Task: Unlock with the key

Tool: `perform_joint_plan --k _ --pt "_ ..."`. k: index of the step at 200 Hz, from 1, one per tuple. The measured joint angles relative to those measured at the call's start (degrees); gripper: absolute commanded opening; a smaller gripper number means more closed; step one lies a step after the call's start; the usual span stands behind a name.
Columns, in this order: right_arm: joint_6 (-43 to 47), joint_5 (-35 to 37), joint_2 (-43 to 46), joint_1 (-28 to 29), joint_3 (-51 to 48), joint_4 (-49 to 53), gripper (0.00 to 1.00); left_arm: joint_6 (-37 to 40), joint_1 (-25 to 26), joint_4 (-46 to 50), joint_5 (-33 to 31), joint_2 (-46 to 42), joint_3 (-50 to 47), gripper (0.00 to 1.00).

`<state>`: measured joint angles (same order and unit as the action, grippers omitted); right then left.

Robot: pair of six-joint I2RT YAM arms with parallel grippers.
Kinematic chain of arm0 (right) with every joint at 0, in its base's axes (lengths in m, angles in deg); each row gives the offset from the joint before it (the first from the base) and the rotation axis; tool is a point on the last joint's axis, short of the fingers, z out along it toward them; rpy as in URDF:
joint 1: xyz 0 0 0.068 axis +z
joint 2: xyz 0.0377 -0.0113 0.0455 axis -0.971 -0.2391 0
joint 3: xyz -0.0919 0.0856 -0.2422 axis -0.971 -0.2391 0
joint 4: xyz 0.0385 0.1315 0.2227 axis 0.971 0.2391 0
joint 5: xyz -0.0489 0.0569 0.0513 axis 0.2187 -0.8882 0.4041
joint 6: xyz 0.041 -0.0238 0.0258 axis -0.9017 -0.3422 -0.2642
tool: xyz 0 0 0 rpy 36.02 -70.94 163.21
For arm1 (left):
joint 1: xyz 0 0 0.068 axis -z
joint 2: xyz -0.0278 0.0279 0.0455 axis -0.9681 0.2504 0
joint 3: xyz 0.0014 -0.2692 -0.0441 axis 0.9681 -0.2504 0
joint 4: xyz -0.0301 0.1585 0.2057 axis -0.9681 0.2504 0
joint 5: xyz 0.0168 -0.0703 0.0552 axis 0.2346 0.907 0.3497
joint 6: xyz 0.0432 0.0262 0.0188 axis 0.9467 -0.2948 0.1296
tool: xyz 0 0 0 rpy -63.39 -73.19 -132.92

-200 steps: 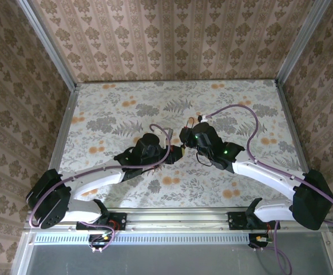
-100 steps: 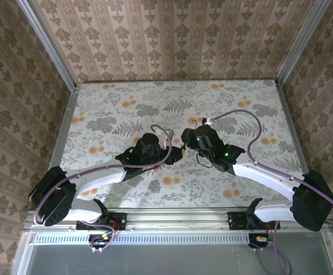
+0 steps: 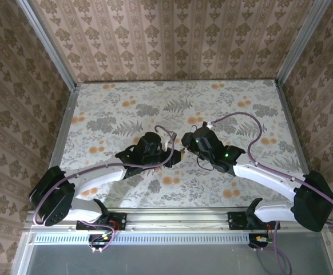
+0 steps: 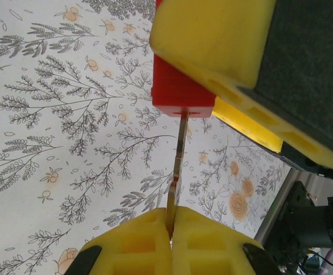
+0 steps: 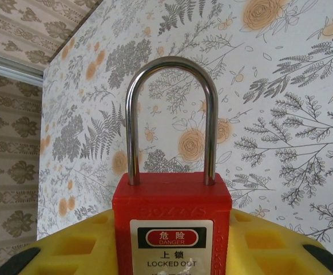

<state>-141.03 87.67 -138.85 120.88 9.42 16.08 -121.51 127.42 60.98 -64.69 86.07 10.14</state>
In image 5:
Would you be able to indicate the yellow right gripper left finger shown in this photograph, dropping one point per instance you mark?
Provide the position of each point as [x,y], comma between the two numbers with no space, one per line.
[83,252]

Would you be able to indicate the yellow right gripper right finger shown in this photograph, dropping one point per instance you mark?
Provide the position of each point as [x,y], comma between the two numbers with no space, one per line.
[269,252]

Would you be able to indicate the red padlock with steel shackle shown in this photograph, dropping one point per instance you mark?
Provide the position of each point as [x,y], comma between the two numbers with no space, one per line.
[169,200]

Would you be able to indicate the aluminium frame post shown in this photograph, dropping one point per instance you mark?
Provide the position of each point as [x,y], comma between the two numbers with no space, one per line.
[12,68]

